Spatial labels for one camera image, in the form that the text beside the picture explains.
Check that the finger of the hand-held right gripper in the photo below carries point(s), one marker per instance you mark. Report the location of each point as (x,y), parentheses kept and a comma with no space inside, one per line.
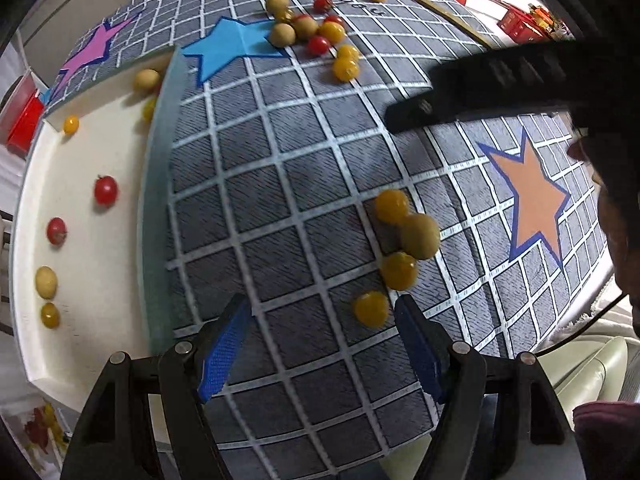
(475,90)

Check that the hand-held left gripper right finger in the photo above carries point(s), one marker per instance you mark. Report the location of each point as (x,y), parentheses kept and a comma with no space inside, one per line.
(420,355)

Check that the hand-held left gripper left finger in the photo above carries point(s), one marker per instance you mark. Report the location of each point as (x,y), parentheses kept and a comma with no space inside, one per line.
(222,355)

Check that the white tray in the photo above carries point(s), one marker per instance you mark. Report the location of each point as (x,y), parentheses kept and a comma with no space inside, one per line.
(95,260)

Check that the red cherry tomato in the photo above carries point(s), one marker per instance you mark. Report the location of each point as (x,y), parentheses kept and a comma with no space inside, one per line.
(105,190)
(56,230)
(334,19)
(318,46)
(322,5)

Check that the long wooden paddle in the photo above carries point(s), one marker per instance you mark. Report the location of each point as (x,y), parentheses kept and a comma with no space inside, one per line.
(450,19)

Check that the red gift box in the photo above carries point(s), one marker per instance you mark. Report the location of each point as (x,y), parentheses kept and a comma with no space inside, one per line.
(517,22)

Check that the cream leather sofa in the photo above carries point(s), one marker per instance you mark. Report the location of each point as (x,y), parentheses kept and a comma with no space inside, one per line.
(595,370)

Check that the white fringed cloth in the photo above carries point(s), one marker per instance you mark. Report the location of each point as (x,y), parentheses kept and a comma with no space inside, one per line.
(590,305)

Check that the grey checked star blanket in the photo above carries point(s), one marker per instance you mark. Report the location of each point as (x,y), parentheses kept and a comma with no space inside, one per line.
(300,160)

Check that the colourful printed sheet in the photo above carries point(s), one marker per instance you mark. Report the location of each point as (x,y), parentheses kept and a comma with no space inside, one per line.
(35,427)

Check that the maroon clothing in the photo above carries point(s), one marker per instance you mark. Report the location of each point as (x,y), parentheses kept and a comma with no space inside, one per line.
(610,440)

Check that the red plastic container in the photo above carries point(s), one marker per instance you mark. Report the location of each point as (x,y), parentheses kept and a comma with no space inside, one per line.
(25,120)

